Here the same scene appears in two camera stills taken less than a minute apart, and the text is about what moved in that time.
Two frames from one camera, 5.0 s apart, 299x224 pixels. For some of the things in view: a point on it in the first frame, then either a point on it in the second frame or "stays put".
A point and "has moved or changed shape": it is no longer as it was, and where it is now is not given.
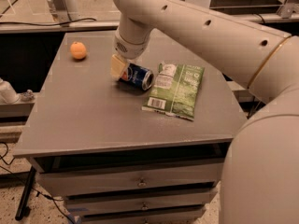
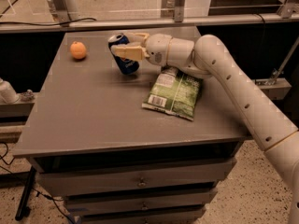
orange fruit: [78, 49] stays put
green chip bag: [176, 90] stays put
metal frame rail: [111, 25] stays put
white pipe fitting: [8, 95] stays put
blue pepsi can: [138, 76] has moved or changed shape
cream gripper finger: [119, 66] to [131, 51]
